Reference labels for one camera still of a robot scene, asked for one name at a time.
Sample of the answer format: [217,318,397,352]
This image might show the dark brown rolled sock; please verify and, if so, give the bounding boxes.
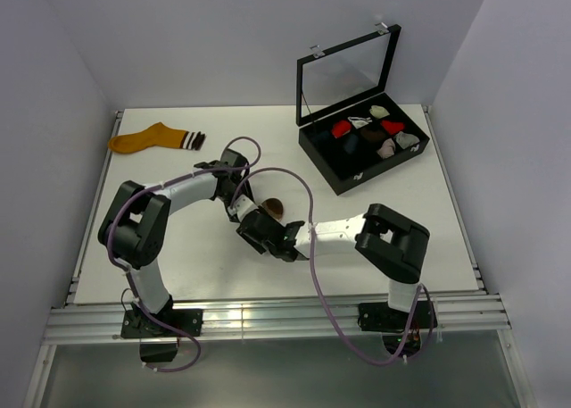
[360,128,387,144]

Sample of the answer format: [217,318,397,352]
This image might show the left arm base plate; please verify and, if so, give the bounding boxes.
[120,309,203,339]

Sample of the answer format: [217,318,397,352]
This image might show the brown striped sock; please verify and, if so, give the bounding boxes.
[261,197,285,221]

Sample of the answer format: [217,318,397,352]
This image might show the glass box lid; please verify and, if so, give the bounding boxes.
[295,22,401,128]

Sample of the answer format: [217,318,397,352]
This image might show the red rolled sock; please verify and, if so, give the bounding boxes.
[380,120,406,136]
[331,120,352,138]

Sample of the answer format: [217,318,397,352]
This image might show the red rolled sock left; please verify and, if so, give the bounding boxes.
[331,120,352,138]

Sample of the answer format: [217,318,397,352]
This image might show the red rolled sock right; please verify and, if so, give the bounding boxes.
[380,120,406,136]

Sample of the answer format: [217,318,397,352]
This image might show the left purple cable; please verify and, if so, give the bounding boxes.
[106,136,262,373]

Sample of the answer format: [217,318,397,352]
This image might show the white grey rolled sock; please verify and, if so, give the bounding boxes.
[347,117,373,129]

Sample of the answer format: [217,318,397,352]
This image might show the aluminium front rail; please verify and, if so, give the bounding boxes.
[42,293,511,346]

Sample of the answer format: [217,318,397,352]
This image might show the mustard yellow sock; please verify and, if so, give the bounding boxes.
[107,122,206,154]

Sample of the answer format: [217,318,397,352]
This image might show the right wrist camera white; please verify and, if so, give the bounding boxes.
[228,195,258,222]

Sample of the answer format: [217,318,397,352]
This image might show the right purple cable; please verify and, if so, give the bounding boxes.
[231,166,437,367]

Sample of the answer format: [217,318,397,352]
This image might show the black storage box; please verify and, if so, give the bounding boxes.
[298,93,430,195]

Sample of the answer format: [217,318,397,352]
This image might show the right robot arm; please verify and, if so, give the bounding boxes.
[231,196,430,328]

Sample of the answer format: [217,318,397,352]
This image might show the pink beige rolled sock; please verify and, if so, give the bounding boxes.
[377,138,396,160]

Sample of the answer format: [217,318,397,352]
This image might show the pale green rolled sock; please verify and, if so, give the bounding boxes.
[369,105,390,119]

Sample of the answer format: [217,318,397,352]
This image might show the blue rolled sock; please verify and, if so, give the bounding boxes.
[343,134,359,154]

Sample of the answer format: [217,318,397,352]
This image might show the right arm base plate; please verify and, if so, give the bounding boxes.
[357,300,438,333]

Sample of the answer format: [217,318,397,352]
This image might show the purple cable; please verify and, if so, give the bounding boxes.
[231,166,437,367]
[106,136,262,373]

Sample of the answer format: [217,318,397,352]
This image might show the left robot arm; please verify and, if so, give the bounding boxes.
[97,149,250,336]

